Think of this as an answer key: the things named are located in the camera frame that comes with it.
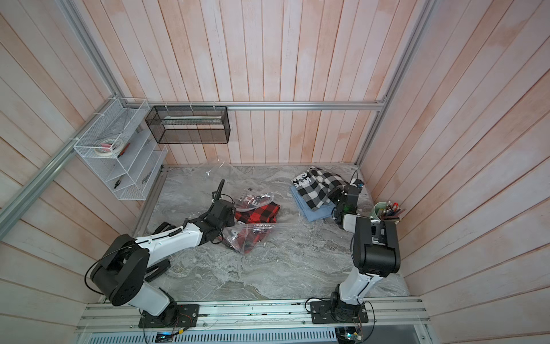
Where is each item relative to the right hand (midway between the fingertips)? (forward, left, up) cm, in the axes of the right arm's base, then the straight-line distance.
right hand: (333, 185), depth 97 cm
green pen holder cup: (-13, -17, 0) cm, 21 cm away
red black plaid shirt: (-16, +36, -5) cm, 40 cm away
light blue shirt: (-10, +4, -8) cm, 14 cm away
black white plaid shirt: (+3, +7, -5) cm, 10 cm away
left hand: (-15, +48, -3) cm, 50 cm away
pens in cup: (-18, -18, +7) cm, 26 cm away
